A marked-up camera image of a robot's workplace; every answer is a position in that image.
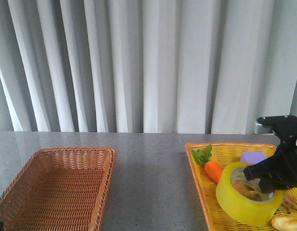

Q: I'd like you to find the orange toy carrot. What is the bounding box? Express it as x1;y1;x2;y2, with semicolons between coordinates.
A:
191;144;223;184

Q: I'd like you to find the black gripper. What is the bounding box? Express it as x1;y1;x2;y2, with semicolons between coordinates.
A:
243;115;297;193

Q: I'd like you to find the brown wicker basket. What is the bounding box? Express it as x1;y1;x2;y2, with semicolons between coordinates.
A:
0;147;116;231

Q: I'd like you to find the brown toy animal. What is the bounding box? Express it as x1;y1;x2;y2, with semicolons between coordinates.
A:
282;194;297;214

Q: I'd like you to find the yellow woven tray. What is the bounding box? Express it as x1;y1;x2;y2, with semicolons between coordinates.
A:
185;142;276;231

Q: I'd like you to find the yellow tape roll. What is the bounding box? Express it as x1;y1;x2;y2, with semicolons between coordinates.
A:
216;162;284;226

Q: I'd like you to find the toy bread piece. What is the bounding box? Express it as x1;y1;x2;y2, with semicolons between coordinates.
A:
271;216;297;231

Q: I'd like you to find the grey pleated curtain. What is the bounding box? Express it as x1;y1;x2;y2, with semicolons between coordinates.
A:
0;0;297;134

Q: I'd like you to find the purple foam cube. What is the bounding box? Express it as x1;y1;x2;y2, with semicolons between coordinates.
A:
240;151;267;164

